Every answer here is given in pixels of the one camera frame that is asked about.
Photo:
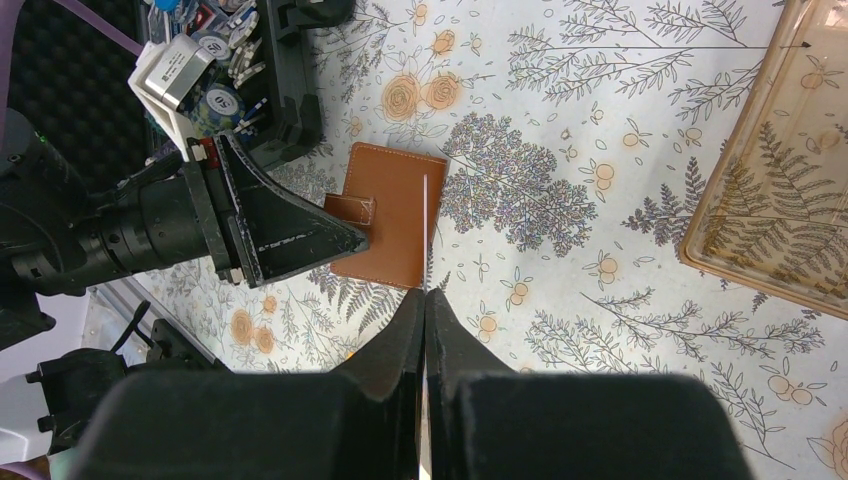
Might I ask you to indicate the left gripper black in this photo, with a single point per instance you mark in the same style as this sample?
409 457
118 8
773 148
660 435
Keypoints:
255 231

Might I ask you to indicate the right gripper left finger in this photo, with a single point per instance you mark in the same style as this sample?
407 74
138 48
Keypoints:
382 422

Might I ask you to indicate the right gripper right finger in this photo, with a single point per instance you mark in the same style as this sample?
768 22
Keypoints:
469 418

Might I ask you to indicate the brown leather card holder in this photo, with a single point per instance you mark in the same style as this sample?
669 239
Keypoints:
393 196

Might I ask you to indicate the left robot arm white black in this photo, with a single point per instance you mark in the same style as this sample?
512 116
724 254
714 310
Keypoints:
59 239

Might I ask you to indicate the blue yellow fifty chip stack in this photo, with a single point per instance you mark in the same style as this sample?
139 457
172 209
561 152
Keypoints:
217 109

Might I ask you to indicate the floral patterned table mat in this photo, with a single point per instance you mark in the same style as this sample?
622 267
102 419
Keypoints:
580 136

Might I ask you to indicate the black poker chip case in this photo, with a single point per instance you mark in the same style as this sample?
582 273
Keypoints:
73 70

